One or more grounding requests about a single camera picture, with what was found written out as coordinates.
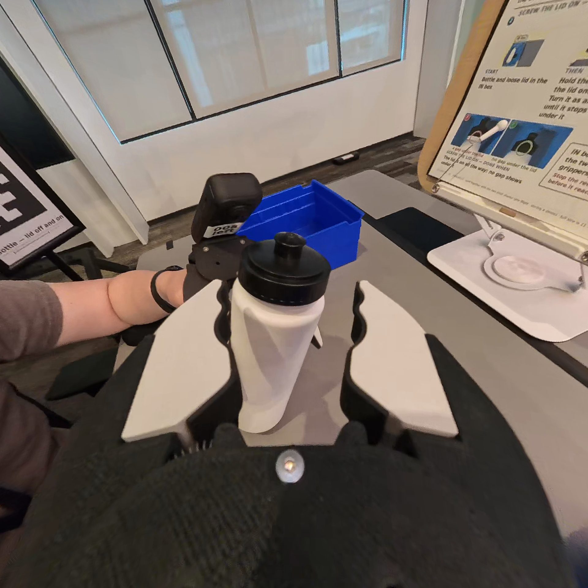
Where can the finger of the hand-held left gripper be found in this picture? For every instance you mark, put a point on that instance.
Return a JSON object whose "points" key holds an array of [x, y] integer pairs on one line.
{"points": [[317, 340]]}

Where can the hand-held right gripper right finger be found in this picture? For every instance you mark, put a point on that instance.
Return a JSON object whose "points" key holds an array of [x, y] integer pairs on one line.
{"points": [[399, 367]]}

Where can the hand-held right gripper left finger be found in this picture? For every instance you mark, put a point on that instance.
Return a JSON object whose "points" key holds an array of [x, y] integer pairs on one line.
{"points": [[179, 367]]}

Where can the white bottle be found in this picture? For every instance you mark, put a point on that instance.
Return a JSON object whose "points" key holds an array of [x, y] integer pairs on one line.
{"points": [[266, 358]]}

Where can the black bottle lid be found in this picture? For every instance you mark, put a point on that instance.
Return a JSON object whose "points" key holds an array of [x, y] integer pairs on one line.
{"points": [[285, 275]]}

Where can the blue plastic object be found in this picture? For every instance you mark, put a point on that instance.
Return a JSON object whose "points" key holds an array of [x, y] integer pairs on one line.
{"points": [[335, 229]]}

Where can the person's left hand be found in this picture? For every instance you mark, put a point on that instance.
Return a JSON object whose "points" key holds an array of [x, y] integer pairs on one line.
{"points": [[173, 289]]}

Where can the black wristband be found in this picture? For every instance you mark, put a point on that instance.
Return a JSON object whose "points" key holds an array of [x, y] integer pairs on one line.
{"points": [[154, 290]]}

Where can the black office chair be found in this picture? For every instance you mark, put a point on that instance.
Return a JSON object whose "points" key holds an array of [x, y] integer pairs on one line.
{"points": [[78, 372]]}

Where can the small black floor box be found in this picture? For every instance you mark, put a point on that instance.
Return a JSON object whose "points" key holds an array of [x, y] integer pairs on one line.
{"points": [[346, 158]]}

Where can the white framed window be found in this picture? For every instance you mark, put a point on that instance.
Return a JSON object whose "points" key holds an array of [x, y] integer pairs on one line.
{"points": [[229, 46]]}

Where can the black sign holder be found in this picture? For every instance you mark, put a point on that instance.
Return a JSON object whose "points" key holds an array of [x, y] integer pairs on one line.
{"points": [[23, 216]]}

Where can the instruction sheet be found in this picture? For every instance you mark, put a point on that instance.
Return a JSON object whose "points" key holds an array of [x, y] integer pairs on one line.
{"points": [[519, 92]]}

